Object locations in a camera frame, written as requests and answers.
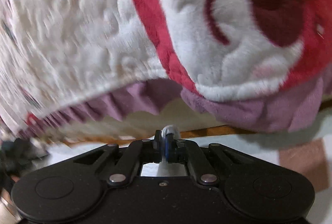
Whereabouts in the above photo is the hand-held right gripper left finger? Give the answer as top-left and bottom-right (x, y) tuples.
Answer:
(73, 130), (165, 186)

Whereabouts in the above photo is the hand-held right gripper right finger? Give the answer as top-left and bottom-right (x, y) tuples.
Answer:
(166, 133), (256, 186)

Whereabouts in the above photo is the pale grey shirt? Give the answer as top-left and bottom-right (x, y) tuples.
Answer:
(140, 124), (188, 178)

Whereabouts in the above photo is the checkered cartoon floor mat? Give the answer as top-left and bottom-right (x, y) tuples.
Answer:
(49, 133), (332, 193)

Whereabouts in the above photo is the dark teal folded garment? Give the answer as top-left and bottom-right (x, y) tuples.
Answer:
(0, 136), (50, 175)

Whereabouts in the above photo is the white quilted printed blanket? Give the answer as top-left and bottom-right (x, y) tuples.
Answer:
(0, 0), (332, 142)

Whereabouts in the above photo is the beige bed frame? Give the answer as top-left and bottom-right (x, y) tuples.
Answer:
(60, 100), (229, 142)

